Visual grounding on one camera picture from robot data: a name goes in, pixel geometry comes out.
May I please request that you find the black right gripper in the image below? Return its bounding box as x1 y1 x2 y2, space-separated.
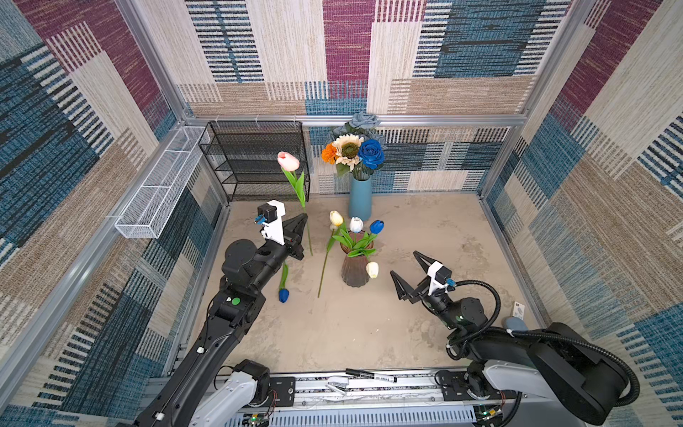
390 251 458 330

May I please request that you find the light blue tulip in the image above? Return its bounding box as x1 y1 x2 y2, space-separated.
318 231 336 297

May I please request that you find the yellow white tulip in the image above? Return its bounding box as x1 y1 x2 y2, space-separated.
327 211 354 253

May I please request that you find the dark red glass vase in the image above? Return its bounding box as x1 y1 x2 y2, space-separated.
336 229 376 288

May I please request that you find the cream white tulip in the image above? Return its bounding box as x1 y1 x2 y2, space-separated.
348 217 367 250

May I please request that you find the pink tulip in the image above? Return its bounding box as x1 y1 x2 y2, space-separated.
276 150 315 257

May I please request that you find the light blue ceramic vase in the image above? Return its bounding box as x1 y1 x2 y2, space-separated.
349 178 373 222

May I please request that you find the cream sunflower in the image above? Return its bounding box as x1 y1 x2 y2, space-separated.
332 135 365 175

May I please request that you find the deep blue rose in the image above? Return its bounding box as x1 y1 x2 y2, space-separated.
354 140 385 181

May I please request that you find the dusty blue rose bouquet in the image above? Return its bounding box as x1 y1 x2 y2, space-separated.
328 112 386 149

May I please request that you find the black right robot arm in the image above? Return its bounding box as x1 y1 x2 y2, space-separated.
391 252 640 425

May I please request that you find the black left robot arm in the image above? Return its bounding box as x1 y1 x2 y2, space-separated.
133 213 308 426

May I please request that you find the black marker pen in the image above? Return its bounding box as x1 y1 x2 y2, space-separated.
345 368 398 384

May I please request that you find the small white tag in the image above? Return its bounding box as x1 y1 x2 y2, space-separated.
512 302 526 320

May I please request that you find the blue grey round object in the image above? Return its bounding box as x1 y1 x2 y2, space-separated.
503 317 528 331

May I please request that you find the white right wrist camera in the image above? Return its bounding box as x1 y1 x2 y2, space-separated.
427 261 456 295

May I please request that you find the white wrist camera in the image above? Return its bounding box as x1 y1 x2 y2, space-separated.
254 200 286 246
427 261 456 295

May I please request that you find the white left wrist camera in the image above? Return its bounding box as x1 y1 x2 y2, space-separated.
254 200 286 246

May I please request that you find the black wire mesh shelf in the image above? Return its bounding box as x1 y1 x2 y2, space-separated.
198 121 311 202

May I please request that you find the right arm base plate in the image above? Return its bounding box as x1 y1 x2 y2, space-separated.
433 369 518 402

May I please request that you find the white wire mesh basket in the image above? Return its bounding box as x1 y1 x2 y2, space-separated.
115 126 204 239

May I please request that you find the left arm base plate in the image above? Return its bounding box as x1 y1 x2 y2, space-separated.
252 376 296 408

